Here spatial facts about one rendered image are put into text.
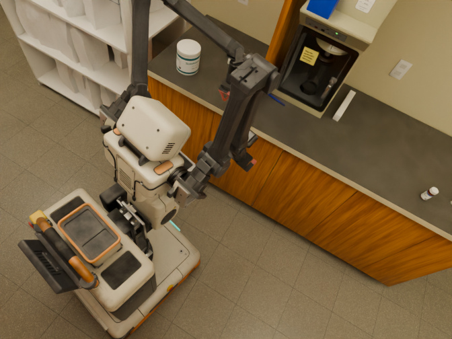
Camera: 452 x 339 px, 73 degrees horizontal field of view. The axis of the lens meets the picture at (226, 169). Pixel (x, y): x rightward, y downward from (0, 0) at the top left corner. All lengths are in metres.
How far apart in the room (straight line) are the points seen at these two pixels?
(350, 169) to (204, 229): 1.16
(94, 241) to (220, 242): 1.16
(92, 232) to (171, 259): 0.71
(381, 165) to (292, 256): 0.99
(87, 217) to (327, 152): 1.21
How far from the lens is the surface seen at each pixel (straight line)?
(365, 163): 1.79
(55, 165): 2.68
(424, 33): 2.01
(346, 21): 1.48
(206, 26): 1.31
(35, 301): 2.33
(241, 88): 0.86
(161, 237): 1.99
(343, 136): 1.84
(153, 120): 1.03
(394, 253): 2.20
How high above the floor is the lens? 2.17
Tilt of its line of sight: 57 degrees down
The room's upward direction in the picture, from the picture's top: 18 degrees clockwise
